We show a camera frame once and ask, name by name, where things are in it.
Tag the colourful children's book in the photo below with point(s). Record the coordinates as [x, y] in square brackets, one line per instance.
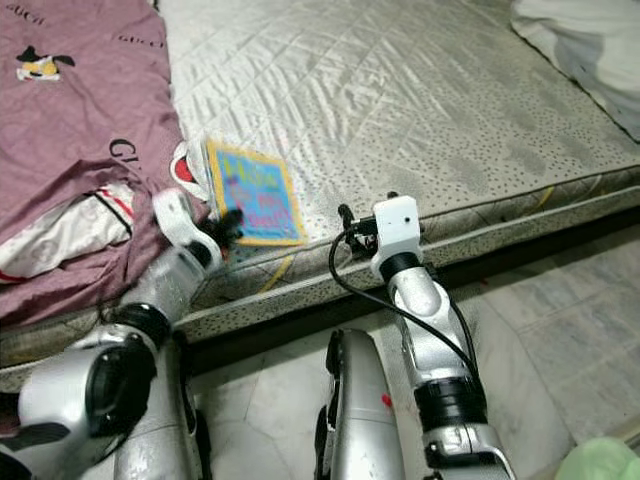
[255, 180]

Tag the white pillow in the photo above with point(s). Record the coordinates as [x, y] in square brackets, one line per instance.
[580, 50]

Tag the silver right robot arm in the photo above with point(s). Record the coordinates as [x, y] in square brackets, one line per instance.
[425, 330]

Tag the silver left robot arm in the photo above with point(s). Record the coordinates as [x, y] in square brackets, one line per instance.
[60, 400]

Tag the white quilted mattress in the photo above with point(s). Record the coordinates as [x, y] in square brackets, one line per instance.
[380, 90]

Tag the purple printed blanket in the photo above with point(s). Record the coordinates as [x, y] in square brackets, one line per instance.
[80, 130]

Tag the silver robot right leg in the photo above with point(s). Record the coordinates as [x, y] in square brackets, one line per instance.
[360, 410]

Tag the silver robot leg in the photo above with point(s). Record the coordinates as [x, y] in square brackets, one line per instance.
[360, 410]
[160, 450]

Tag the silver robot left leg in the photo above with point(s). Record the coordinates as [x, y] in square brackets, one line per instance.
[160, 450]

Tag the light green plastic bag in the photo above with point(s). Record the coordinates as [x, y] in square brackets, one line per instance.
[600, 462]

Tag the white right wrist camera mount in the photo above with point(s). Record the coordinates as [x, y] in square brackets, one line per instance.
[398, 220]

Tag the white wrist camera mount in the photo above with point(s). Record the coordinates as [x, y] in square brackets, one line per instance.
[398, 220]
[175, 213]

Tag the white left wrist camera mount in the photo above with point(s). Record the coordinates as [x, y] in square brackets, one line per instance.
[175, 213]

